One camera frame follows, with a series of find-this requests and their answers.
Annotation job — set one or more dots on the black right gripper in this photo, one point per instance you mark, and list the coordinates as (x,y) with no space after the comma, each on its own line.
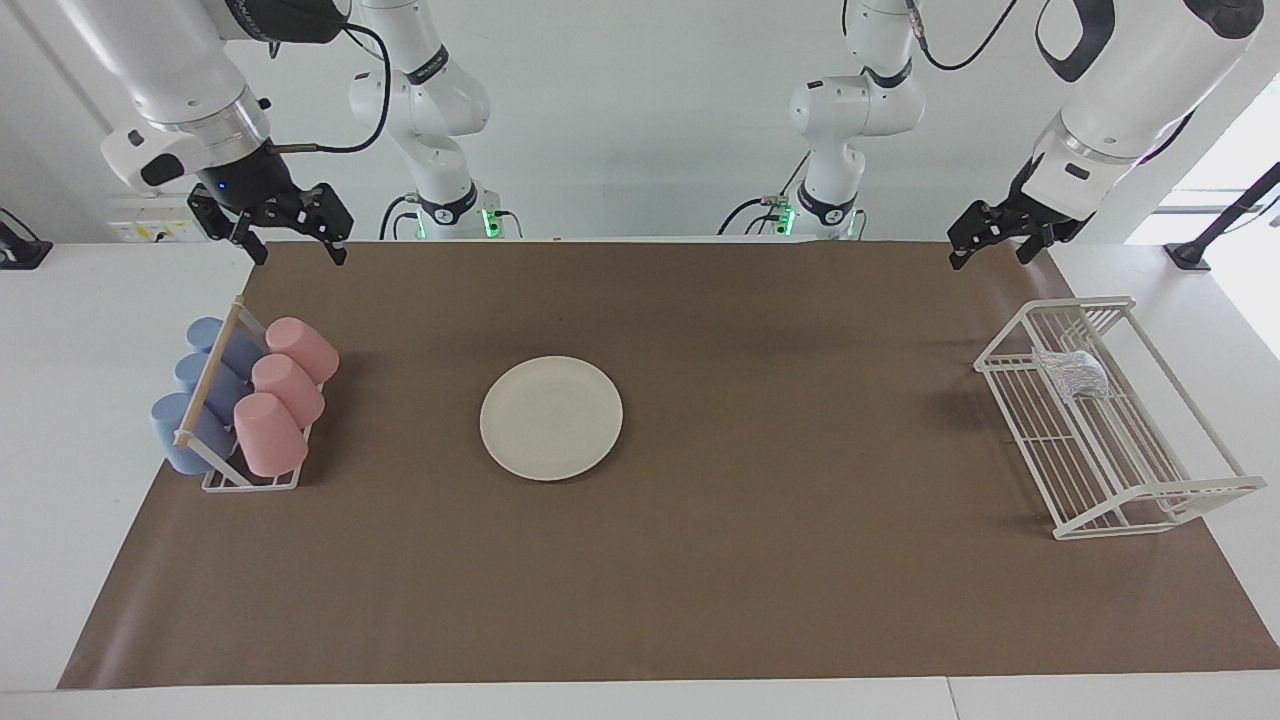
(255,185)

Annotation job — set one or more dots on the silver foil bag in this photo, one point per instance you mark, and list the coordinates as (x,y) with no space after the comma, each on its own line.
(1075,372)

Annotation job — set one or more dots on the cream round plate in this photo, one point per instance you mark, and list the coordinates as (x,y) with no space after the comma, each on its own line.
(550,420)

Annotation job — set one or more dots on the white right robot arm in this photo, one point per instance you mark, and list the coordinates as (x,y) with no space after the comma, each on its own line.
(160,60)

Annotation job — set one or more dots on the brown paper table mat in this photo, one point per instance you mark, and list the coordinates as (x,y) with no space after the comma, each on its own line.
(700,580)

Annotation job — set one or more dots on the black table clamp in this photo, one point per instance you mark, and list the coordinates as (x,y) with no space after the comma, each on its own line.
(25,255)

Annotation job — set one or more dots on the white wall socket box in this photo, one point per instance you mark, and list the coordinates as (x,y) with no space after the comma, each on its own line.
(160,215)

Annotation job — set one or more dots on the rack of pink blue cylinders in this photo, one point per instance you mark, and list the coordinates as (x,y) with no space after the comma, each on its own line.
(209,370)

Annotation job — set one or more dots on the pink plastic cup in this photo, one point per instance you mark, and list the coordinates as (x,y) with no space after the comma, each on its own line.
(288,388)
(270,435)
(300,348)

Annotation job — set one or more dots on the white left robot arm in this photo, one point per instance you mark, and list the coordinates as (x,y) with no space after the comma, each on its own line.
(1130,90)

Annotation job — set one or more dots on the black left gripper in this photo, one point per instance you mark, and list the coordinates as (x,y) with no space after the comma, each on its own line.
(1040,215)

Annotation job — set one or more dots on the blue plastic cup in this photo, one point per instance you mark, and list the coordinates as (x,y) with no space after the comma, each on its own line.
(180,440)
(225,388)
(235,350)

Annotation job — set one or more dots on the black angled stand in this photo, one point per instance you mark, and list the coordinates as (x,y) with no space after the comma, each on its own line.
(1190,255)

